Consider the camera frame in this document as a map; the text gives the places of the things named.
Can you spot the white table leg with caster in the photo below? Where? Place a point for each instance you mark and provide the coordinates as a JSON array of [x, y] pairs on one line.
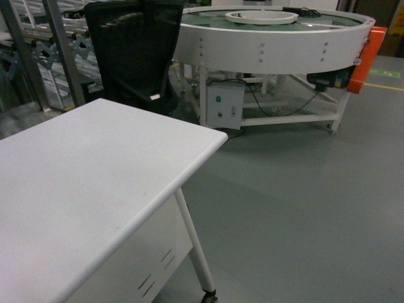
[[196, 253]]

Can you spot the black conveyor motor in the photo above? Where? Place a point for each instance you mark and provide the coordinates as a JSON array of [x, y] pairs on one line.
[[331, 79]]

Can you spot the black mesh office chair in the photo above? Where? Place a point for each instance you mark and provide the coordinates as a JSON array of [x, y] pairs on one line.
[[134, 43]]

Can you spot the orange motor cover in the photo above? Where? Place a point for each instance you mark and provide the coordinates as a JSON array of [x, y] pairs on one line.
[[367, 56]]

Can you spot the white round conveyor table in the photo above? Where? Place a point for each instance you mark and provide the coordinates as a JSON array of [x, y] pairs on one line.
[[271, 50]]

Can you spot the white electrical control box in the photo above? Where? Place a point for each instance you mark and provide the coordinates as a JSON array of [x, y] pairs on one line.
[[224, 104]]

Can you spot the expandable roller conveyor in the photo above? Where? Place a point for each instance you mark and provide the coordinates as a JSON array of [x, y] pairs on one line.
[[29, 50]]

